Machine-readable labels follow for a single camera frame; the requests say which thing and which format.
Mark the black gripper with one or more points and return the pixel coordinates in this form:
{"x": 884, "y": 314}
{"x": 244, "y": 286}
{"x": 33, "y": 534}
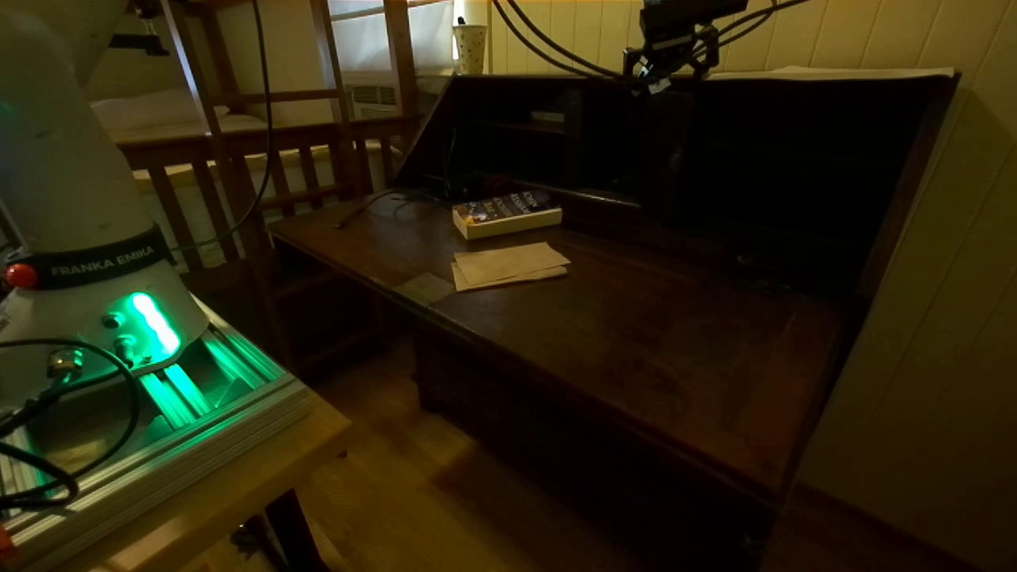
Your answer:
{"x": 678, "y": 23}

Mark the light wooden robot table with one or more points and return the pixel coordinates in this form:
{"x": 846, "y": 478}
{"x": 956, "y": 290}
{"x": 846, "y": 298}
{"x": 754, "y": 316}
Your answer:
{"x": 264, "y": 464}

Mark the dark wooden secretary desk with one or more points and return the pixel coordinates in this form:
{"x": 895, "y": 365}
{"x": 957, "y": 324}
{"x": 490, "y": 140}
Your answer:
{"x": 638, "y": 337}

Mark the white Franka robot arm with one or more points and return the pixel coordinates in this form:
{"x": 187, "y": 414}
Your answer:
{"x": 64, "y": 180}

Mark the folded beige paper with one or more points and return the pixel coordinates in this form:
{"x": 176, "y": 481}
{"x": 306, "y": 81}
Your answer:
{"x": 509, "y": 264}

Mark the wooden slatted chair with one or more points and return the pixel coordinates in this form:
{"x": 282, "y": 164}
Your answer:
{"x": 244, "y": 159}

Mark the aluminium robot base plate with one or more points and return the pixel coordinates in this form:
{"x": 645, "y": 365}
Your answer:
{"x": 192, "y": 424}

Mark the red round knob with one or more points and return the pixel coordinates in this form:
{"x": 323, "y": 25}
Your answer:
{"x": 19, "y": 275}

